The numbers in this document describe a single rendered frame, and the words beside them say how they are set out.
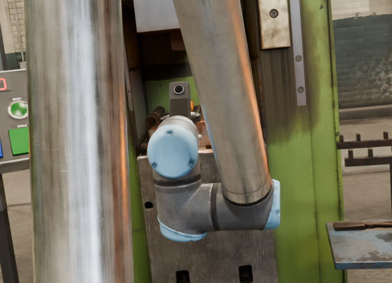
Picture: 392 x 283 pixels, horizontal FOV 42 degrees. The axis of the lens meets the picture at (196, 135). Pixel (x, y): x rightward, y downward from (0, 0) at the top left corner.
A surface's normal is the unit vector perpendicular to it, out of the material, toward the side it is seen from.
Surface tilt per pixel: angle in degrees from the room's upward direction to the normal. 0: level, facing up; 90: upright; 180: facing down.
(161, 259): 90
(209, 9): 123
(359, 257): 0
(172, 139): 88
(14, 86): 60
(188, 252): 90
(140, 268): 90
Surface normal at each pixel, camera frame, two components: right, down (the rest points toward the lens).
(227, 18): 0.54, 0.48
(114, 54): 0.89, -0.07
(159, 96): -0.03, 0.16
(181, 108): -0.11, -0.33
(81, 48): 0.31, -0.06
